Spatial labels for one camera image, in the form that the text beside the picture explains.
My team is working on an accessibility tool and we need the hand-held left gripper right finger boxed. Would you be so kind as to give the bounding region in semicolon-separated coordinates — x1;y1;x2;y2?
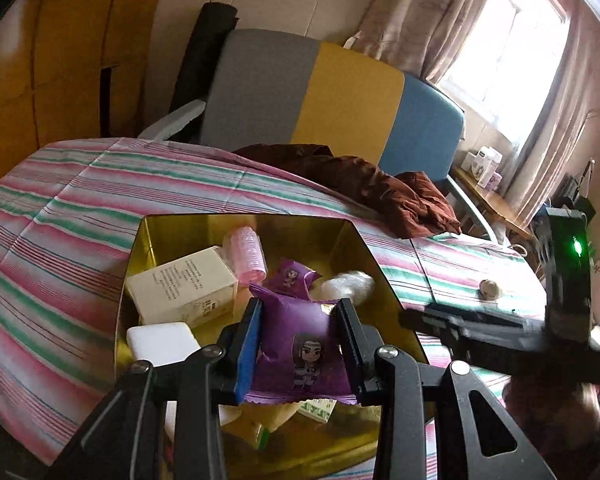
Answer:
332;298;556;480

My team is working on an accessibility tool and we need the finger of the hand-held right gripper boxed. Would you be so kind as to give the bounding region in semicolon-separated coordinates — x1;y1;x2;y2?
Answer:
400;309;546;343
430;305;548;332

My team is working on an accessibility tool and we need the black rolled mat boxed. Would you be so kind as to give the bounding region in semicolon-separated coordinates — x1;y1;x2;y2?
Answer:
169;2;240;143

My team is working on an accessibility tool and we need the pale patterned curtain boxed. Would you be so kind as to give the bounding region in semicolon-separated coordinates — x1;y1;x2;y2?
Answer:
345;0;501;83
500;0;596;221

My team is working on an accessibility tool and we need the wooden wardrobe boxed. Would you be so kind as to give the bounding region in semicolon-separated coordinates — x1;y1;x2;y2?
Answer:
0;0;173;153

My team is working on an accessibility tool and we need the dark red cloth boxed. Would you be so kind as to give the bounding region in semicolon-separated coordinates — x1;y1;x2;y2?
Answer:
232;143;462;240

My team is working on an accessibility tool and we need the white rectangular block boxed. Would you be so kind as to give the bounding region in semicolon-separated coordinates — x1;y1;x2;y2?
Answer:
126;321;201;363

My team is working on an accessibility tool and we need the striped tablecloth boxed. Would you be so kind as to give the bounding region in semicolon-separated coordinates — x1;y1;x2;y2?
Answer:
0;137;551;480

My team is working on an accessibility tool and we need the cream green cardboard box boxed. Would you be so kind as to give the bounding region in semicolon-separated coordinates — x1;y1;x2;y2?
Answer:
126;245;239;327

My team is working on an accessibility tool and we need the gold tin box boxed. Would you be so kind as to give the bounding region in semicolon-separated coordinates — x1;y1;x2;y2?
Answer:
114;214;431;476

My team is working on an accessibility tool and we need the grey yellow blue armchair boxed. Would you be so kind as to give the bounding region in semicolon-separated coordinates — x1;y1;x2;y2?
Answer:
137;29;506;246

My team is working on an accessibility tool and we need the large purple snack packet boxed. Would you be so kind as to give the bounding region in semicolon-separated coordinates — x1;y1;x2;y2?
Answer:
244;282;363;407

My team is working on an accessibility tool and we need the plastic-wrapped white ball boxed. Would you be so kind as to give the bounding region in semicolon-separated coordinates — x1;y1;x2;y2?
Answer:
320;270;376;306

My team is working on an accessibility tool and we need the white printed box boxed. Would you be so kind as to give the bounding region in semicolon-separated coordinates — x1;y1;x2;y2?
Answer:
462;146;503;183

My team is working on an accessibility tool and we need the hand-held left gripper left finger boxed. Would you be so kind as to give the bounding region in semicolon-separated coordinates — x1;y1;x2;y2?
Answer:
50;298;263;480

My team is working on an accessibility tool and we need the small purple snack packet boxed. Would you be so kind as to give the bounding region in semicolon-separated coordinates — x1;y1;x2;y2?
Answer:
266;258;322;295

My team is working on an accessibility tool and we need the pink ribbed plastic roll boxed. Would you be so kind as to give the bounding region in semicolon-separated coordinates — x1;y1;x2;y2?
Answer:
224;226;269;284

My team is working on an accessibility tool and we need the bright window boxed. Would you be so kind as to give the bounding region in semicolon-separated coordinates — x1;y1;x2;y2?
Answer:
437;0;571;148

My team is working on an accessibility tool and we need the wooden desk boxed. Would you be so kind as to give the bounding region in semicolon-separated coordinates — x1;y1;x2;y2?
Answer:
452;165;533;241

